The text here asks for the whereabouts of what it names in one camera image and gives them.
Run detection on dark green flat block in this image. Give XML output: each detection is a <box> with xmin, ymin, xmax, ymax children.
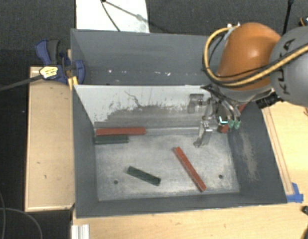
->
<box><xmin>126</xmin><ymin>166</ymin><xmax>161</xmax><ymax>187</ymax></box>
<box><xmin>94</xmin><ymin>135</ymin><xmax>130</xmax><ymax>145</ymax></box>

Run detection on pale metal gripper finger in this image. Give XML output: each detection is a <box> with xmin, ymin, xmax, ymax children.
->
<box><xmin>193</xmin><ymin>121</ymin><xmax>214</xmax><ymax>148</ymax></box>
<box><xmin>187</xmin><ymin>93</ymin><xmax>206</xmax><ymax>114</ymax></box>

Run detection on red-brown flat block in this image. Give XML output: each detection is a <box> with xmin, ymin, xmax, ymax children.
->
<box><xmin>95</xmin><ymin>126</ymin><xmax>147</xmax><ymax>136</ymax></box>
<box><xmin>172</xmin><ymin>146</ymin><xmax>207</xmax><ymax>193</ymax></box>

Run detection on grey metal bin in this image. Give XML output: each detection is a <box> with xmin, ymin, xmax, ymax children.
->
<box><xmin>70</xmin><ymin>28</ymin><xmax>288</xmax><ymax>219</ymax></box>

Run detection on black cylinder on white bracket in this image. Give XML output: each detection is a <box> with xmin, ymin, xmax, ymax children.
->
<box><xmin>255</xmin><ymin>90</ymin><xmax>284</xmax><ymax>110</ymax></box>

